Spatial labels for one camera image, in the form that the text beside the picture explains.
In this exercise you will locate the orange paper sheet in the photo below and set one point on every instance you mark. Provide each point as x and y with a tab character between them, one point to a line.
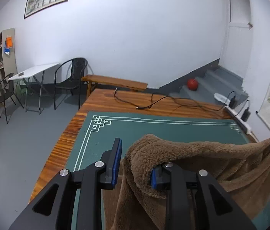
9	42

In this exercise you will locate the black metal chair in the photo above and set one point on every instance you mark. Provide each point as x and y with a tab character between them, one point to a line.
73	79
4	95

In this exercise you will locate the green table mat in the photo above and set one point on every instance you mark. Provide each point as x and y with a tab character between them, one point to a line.
149	129

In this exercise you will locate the black power adapter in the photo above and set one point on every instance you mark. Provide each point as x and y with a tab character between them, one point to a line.
245	115
233	102

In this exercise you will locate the orange basketball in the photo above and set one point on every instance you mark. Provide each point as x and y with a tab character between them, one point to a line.
192	84

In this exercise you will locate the wooden bench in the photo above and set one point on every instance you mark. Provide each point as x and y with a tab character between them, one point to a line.
115	82

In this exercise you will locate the blue and white paper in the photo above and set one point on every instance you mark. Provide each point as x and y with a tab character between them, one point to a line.
7	50

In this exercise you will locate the white folding table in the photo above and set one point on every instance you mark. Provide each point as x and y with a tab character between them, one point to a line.
36	69

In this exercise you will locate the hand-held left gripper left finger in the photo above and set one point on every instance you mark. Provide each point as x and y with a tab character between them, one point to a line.
118	158

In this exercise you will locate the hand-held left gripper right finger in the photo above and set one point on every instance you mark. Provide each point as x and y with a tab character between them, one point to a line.
153	181

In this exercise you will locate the green plastic chair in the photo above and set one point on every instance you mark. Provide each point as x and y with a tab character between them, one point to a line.
26	89

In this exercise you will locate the brown fleece blanket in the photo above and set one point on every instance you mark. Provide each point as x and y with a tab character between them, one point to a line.
197	155

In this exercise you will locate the white door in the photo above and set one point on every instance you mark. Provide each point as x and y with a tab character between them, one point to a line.
239	4

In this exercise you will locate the grey steps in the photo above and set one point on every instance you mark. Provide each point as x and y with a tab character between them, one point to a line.
211	81

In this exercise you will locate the white power strip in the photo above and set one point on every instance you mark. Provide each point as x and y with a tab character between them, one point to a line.
247	130

